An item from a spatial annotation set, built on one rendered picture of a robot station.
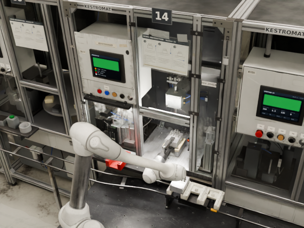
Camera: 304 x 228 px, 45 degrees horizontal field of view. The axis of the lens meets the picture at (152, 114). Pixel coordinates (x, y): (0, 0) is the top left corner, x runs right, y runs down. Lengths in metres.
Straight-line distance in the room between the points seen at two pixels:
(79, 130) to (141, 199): 0.88
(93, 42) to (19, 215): 2.02
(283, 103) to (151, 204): 1.21
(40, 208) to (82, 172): 1.64
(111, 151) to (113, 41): 0.71
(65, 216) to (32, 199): 1.54
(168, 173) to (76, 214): 0.62
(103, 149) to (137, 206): 0.84
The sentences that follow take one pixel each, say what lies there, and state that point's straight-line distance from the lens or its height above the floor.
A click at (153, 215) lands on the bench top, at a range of 2.68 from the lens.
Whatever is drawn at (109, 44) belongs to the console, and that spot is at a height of 1.78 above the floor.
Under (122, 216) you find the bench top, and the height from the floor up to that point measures 0.68.
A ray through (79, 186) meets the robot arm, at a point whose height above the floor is 1.13.
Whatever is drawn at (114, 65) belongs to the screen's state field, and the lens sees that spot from 2.40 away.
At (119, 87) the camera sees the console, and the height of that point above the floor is 1.48.
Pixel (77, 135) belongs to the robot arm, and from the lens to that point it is 2.13.
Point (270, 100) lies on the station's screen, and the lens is 2.12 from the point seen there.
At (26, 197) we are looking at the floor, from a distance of 3.98.
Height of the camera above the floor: 2.71
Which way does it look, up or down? 34 degrees down
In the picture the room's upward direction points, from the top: 2 degrees counter-clockwise
